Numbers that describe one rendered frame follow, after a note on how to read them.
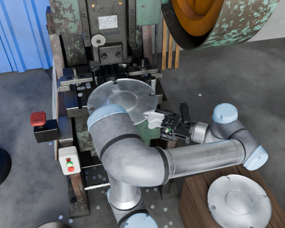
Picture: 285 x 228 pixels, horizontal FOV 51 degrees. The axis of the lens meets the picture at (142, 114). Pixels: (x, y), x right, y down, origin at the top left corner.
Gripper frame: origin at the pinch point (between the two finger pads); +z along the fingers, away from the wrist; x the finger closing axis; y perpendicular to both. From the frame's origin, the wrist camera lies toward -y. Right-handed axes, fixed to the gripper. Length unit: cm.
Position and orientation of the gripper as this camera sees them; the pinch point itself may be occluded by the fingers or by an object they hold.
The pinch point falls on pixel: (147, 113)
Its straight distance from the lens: 117.4
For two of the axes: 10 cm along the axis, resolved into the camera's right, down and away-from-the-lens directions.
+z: -9.0, -2.6, 3.4
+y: -4.2, 6.5, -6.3
